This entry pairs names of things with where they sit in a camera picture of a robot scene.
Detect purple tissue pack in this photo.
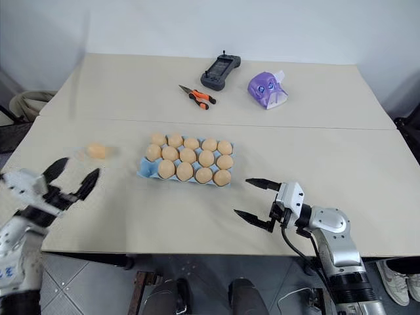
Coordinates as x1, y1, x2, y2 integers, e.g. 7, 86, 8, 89
247, 69, 290, 111

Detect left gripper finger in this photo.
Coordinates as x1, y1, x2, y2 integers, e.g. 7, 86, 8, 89
74, 168, 101, 202
42, 157, 71, 185

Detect white floor cable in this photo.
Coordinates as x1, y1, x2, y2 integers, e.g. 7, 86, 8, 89
277, 287, 318, 311

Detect dark grey handheld controller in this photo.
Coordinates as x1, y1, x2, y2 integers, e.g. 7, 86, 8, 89
199, 49, 242, 89

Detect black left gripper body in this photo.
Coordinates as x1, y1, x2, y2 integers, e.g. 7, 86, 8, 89
43, 183, 82, 216

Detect orange black pliers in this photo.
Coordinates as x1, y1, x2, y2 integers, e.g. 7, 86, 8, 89
178, 84, 217, 111

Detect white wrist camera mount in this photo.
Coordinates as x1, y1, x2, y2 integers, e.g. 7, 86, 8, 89
0, 168, 51, 207
274, 180, 306, 226

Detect beige bag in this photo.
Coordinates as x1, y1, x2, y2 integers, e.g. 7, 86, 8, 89
9, 90, 57, 125

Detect rusty table leg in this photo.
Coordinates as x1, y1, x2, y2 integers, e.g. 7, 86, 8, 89
130, 270, 155, 315

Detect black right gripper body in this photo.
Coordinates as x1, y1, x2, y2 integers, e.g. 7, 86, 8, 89
268, 196, 291, 233

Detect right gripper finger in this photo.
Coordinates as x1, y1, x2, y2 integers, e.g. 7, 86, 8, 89
233, 209, 276, 233
245, 178, 282, 192

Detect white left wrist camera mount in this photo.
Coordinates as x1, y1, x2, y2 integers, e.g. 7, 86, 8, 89
0, 168, 51, 207

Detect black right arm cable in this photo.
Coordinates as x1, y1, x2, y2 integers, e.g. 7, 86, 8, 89
280, 223, 329, 280

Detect blue egg carton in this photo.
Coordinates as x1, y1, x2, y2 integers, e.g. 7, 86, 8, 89
136, 133, 237, 189

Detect dark rounded shape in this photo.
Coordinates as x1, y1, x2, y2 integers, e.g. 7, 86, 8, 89
152, 278, 192, 315
228, 278, 264, 315

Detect black equipment frame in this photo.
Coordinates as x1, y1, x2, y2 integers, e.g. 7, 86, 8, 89
392, 115, 420, 150

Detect grey white sneaker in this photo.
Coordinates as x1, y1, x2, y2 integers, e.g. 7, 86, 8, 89
375, 259, 411, 306
406, 272, 420, 303

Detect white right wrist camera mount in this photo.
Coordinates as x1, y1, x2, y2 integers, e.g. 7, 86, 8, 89
274, 180, 306, 226

